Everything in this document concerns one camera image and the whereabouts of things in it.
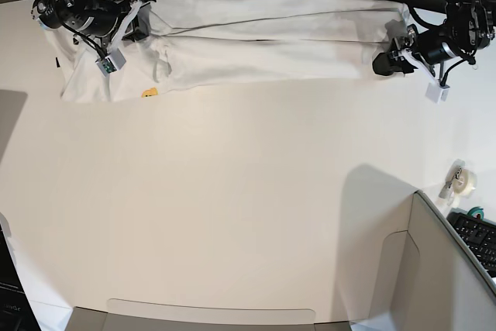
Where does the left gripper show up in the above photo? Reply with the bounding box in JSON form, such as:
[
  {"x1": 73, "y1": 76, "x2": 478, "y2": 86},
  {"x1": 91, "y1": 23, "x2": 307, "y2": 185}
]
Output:
[{"x1": 372, "y1": 24, "x2": 450, "y2": 88}]

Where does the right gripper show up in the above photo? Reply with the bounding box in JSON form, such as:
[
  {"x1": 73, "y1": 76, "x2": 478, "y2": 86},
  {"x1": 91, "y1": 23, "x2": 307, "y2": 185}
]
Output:
[{"x1": 98, "y1": 0, "x2": 157, "y2": 52}]

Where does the white printed t-shirt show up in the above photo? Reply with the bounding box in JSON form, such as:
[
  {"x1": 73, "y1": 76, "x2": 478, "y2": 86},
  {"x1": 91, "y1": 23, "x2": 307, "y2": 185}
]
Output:
[{"x1": 45, "y1": 0, "x2": 408, "y2": 103}]

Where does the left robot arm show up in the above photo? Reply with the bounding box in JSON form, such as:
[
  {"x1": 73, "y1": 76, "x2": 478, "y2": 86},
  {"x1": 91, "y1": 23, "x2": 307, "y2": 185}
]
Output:
[{"x1": 372, "y1": 0, "x2": 495, "y2": 90}]

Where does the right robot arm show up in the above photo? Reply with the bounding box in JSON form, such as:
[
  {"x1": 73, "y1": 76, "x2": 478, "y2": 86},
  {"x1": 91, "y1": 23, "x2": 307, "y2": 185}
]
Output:
[{"x1": 32, "y1": 0, "x2": 156, "y2": 59}]

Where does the clear tape dispenser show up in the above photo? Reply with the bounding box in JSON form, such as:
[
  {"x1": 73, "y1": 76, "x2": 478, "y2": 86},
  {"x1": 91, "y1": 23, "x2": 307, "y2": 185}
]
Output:
[{"x1": 439, "y1": 160, "x2": 477, "y2": 208}]

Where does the green tape roll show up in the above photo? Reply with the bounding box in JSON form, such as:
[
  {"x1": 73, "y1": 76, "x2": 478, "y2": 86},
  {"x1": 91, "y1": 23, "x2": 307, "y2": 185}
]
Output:
[{"x1": 467, "y1": 207, "x2": 484, "y2": 220}]

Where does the black computer keyboard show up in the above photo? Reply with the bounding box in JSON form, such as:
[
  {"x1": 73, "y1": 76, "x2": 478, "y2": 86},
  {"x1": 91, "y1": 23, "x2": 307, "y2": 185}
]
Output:
[{"x1": 447, "y1": 212, "x2": 495, "y2": 278}]

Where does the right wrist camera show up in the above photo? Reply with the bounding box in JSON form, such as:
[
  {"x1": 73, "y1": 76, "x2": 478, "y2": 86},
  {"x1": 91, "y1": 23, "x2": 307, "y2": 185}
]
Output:
[{"x1": 95, "y1": 49, "x2": 126, "y2": 76}]

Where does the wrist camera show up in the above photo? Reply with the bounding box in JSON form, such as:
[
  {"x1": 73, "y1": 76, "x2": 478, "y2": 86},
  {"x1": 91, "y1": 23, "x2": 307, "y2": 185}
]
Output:
[
  {"x1": 425, "y1": 83, "x2": 450, "y2": 104},
  {"x1": 95, "y1": 49, "x2": 126, "y2": 76}
]

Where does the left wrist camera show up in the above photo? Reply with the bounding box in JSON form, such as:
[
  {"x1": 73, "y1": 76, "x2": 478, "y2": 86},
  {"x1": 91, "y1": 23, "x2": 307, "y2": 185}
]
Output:
[{"x1": 425, "y1": 83, "x2": 450, "y2": 104}]

